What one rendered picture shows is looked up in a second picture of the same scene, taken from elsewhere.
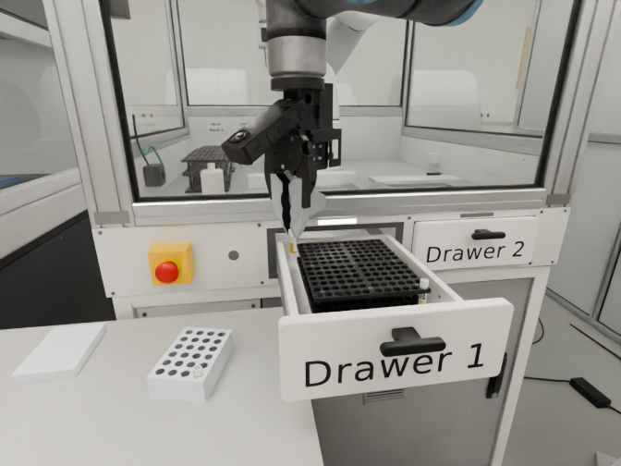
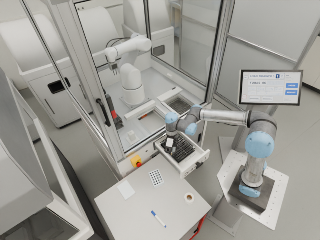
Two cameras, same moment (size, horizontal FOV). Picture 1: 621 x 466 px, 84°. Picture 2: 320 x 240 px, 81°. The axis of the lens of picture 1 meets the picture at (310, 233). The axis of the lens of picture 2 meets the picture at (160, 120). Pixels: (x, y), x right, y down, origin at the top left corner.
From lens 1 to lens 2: 108 cm
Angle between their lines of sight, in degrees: 35
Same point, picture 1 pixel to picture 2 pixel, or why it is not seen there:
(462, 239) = not seen: hidden behind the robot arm
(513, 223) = not seen: hidden behind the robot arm
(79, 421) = (147, 198)
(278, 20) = (171, 130)
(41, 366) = (128, 195)
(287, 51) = (173, 133)
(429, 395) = not seen: hidden behind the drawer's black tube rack
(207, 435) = (169, 188)
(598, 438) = (218, 132)
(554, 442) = (210, 137)
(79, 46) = (112, 135)
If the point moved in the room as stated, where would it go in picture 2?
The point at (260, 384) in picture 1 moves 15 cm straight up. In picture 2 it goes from (170, 175) to (169, 166)
